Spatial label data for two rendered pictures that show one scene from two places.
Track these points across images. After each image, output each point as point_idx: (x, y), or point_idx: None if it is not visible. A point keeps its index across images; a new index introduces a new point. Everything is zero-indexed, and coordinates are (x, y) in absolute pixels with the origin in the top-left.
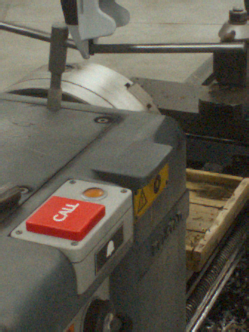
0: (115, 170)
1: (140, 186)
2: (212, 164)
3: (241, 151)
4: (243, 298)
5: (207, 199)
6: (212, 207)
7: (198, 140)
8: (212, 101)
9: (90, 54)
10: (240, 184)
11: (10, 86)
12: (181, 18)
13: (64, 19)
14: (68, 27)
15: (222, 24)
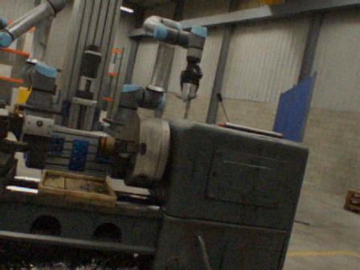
0: None
1: None
2: (14, 177)
3: (14, 167)
4: (0, 245)
5: (59, 178)
6: (66, 178)
7: (12, 169)
8: (26, 144)
9: (184, 102)
10: (51, 170)
11: (163, 123)
12: None
13: (195, 92)
14: (194, 95)
15: (1, 110)
